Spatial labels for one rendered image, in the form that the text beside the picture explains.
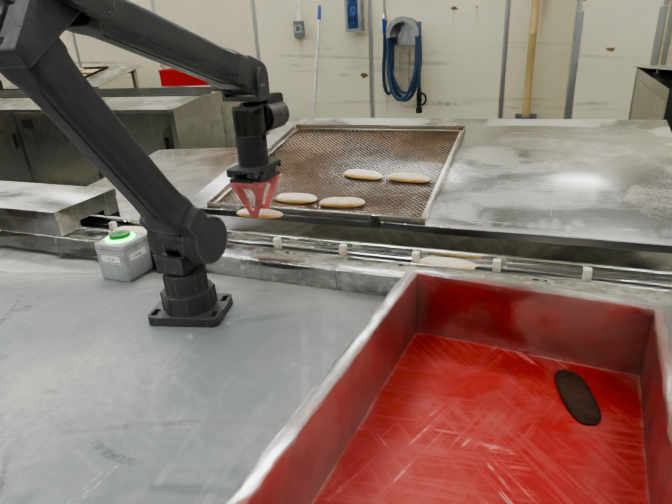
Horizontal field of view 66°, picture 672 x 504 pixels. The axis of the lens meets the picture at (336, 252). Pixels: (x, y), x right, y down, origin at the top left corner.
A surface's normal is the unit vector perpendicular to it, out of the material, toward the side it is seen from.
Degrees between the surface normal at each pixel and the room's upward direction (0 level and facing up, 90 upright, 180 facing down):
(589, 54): 90
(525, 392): 0
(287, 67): 92
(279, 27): 90
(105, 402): 0
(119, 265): 90
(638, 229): 10
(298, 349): 0
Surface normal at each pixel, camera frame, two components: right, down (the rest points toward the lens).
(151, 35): 0.90, 0.18
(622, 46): -0.37, 0.39
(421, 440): -0.06, -0.92
